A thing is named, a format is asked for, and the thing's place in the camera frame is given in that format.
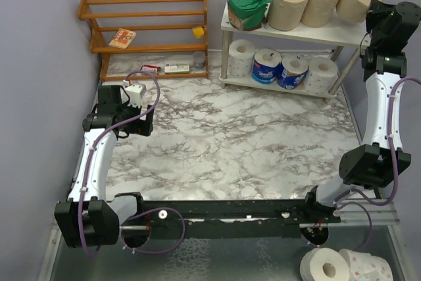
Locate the yellow cube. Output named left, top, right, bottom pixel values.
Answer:
left=191, top=26, right=205, bottom=39

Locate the orange wooden rack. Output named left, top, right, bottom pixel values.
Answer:
left=78, top=0, right=210, bottom=82

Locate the grey small cup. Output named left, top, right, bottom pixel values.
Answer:
left=192, top=51, right=206, bottom=69

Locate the red white small box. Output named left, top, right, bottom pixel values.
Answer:
left=140, top=64, right=161, bottom=74

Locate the pink dotted paper roll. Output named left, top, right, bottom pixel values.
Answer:
left=304, top=57, right=338, bottom=95

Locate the white roll below table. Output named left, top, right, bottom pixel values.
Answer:
left=299, top=248, right=350, bottom=281

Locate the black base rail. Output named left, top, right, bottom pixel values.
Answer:
left=65, top=188, right=343, bottom=241

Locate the blue roll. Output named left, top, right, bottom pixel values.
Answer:
left=277, top=54, right=309, bottom=90
left=252, top=48, right=282, bottom=85

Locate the white plain paper roll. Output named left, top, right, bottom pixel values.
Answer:
left=228, top=39, right=255, bottom=77

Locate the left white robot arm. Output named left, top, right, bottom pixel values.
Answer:
left=54, top=82, right=154, bottom=249

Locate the pink dotted roll below table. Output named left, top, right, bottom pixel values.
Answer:
left=339, top=249, right=393, bottom=281

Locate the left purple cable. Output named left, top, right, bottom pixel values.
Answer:
left=77, top=70, right=187, bottom=259

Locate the white green flat box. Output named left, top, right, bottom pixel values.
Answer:
left=164, top=63, right=190, bottom=74

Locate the white two-tier shelf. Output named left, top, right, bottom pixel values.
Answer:
left=219, top=7, right=369, bottom=97

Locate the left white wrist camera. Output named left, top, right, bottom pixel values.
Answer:
left=121, top=80, right=147, bottom=108

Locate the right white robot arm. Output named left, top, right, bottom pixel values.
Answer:
left=302, top=0, right=420, bottom=222

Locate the small picture book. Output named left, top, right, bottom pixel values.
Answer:
left=108, top=28, right=137, bottom=49

